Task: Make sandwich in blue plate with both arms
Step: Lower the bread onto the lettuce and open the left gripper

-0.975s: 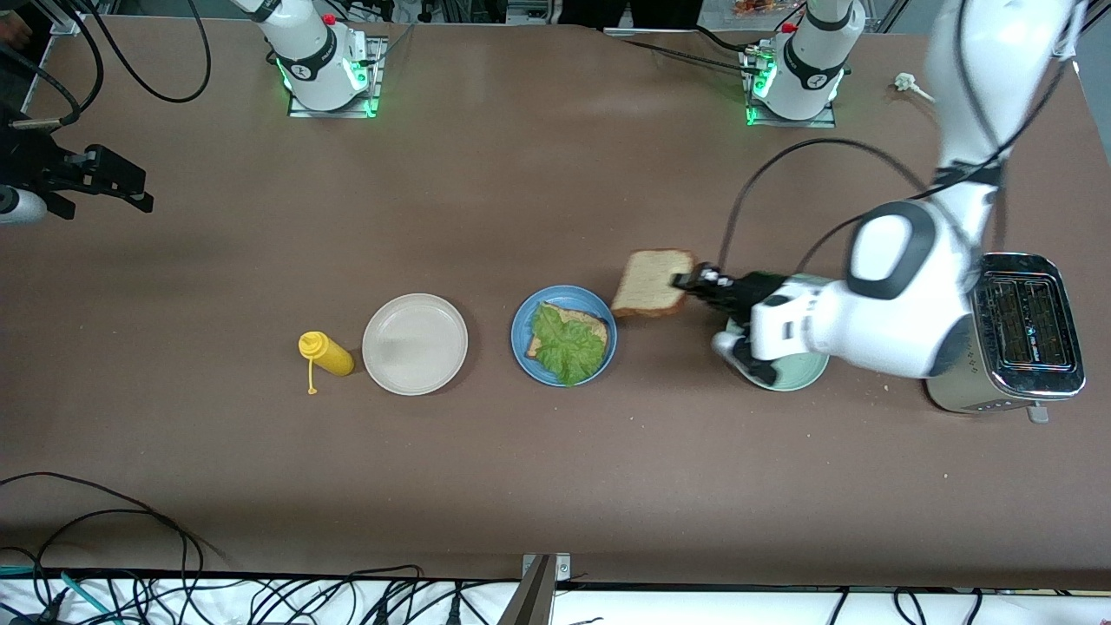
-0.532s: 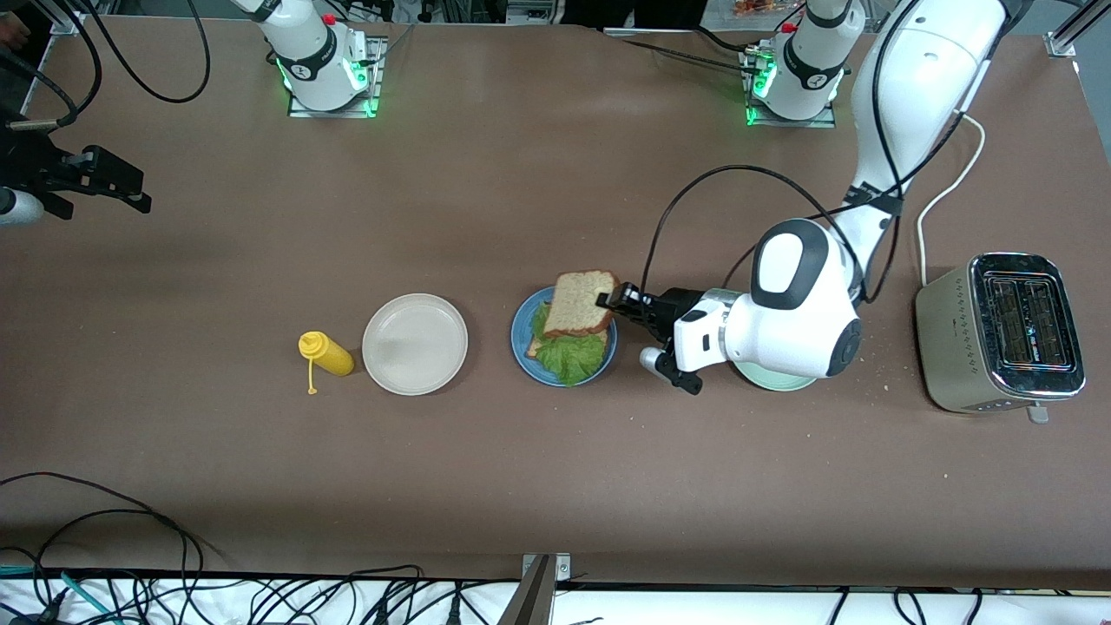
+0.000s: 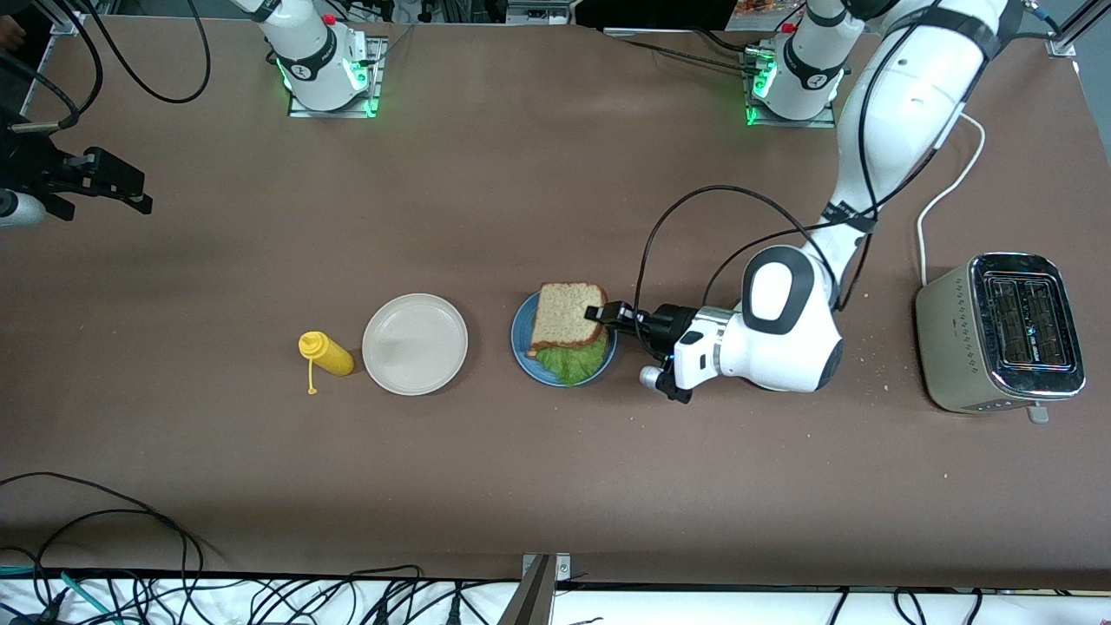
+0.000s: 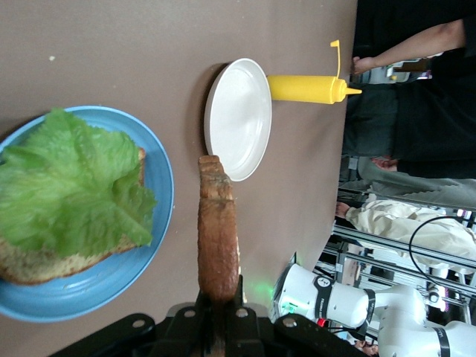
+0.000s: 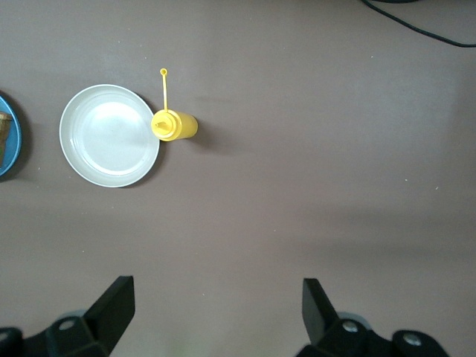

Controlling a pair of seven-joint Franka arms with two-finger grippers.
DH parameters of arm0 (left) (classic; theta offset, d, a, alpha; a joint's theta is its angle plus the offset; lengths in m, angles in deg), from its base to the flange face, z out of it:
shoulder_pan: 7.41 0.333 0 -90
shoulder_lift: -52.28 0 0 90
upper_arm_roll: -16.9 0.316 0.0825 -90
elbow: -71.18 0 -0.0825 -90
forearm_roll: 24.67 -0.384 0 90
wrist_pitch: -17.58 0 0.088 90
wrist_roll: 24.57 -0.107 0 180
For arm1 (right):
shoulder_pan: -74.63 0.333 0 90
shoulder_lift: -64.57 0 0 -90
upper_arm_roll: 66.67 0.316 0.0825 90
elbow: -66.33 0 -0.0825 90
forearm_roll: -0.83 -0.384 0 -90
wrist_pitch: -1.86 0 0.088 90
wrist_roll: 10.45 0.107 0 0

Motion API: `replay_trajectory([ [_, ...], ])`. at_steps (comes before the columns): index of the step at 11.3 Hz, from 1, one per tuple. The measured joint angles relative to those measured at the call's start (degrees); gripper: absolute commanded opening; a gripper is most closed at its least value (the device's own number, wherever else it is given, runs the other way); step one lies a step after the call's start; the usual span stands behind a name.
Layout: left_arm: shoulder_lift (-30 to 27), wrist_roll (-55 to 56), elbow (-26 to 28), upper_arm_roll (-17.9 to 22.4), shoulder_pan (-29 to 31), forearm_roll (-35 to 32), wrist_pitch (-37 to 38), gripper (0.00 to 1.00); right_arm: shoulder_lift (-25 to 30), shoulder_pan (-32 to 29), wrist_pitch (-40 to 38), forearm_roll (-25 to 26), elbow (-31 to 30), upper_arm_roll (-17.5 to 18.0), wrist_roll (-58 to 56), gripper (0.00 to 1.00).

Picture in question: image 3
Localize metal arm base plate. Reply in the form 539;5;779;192
286;35;387;120
742;43;838;129

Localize blue plate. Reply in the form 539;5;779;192
510;291;618;387

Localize thin black table cable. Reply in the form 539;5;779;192
618;38;763;76

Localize beige chrome toaster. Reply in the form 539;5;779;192
915;252;1088;424

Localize yellow squeeze bottle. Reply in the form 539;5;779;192
299;331;355;395

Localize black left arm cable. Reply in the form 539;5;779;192
634;17;986;344

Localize teal floor cable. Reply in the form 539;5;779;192
0;564;118;625

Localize tangled black floor cables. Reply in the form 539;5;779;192
208;564;487;625

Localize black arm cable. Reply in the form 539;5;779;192
0;0;214;133
634;17;986;344

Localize beige plate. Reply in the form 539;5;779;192
362;293;469;397

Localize metal table bracket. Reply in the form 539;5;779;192
499;553;572;625

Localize aluminium frame profile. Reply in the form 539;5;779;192
1046;0;1111;60

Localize green lettuce leaf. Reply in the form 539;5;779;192
534;340;609;387

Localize white toaster power cable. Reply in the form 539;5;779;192
917;111;988;287

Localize thick black table cable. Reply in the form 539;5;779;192
690;24;753;53

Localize black floor cable loop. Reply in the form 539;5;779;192
0;471;207;625

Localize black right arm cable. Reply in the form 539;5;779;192
0;0;214;133

